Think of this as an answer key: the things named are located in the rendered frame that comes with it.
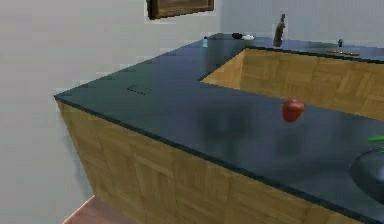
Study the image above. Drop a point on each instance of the wooden counter with dark top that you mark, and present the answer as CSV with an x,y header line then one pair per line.
x,y
186,140

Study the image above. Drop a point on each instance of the small light blue bottle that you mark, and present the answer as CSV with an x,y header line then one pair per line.
x,y
205,42

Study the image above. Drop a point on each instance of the black and white small object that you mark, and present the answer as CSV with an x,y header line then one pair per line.
x,y
243,36

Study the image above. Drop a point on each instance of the red apple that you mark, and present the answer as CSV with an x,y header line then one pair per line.
x,y
292,110

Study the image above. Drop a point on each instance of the green leaf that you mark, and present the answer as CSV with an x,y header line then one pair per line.
x,y
376,138

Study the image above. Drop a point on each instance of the dark round pot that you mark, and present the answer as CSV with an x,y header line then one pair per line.
x,y
370,173

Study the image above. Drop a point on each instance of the brown framed wall picture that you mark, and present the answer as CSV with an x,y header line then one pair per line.
x,y
180,7

